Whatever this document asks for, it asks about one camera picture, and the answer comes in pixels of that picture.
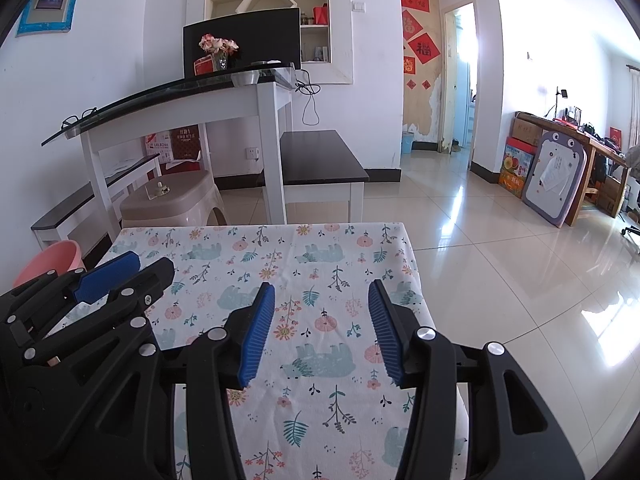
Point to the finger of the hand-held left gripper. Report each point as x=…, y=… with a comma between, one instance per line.
x=107, y=272
x=160, y=272

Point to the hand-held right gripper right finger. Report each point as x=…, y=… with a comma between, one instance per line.
x=385, y=330

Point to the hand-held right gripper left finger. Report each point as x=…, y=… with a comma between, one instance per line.
x=257, y=330

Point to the pink plastic bucket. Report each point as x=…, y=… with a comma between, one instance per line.
x=50, y=260

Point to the beige plastic stool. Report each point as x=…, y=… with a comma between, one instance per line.
x=180, y=205

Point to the dark-top white bench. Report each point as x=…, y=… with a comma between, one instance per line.
x=315, y=160
x=70, y=210
x=135, y=167

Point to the small white card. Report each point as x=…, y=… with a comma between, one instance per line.
x=152, y=193

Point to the small beige figurine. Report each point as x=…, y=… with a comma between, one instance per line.
x=161, y=186

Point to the floral tablecloth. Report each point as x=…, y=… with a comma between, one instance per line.
x=320, y=270

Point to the white paper sheet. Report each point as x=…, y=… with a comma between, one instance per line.
x=122, y=166

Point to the white red carton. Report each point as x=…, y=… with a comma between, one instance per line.
x=157, y=145

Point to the dark red carton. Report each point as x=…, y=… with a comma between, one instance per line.
x=185, y=144

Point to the black eyeglasses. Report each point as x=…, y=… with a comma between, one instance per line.
x=80, y=117

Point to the glass-top white table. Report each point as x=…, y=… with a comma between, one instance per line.
x=200, y=105

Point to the light blue waste bin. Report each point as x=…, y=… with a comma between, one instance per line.
x=408, y=144

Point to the colourful fruit carton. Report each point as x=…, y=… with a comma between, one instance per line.
x=515, y=170

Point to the red box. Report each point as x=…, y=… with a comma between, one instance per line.
x=204, y=66

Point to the metal bowl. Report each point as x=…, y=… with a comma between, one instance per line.
x=246, y=78

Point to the purple framed drawing board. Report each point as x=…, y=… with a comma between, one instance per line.
x=555, y=180

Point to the pink flower bouquet vase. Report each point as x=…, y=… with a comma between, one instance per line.
x=217, y=47

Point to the brown cardboard carton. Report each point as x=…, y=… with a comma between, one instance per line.
x=525, y=132

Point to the black monitor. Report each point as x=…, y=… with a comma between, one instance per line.
x=260, y=40

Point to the office chair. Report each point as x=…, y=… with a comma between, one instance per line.
x=634, y=230

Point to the wooden desk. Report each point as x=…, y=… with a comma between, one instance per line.
x=595, y=145

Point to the black desk stand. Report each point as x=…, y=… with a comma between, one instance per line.
x=562, y=105

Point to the red gift bag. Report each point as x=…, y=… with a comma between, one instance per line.
x=321, y=15

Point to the white wall socket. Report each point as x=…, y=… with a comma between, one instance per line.
x=252, y=153

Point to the white door frame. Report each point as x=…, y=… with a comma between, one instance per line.
x=475, y=85

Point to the red paper wall decorations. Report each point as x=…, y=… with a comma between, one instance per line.
x=425, y=50

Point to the white wall shelf niche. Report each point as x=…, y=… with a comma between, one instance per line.
x=320, y=35

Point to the white light switch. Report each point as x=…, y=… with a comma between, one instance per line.
x=358, y=6

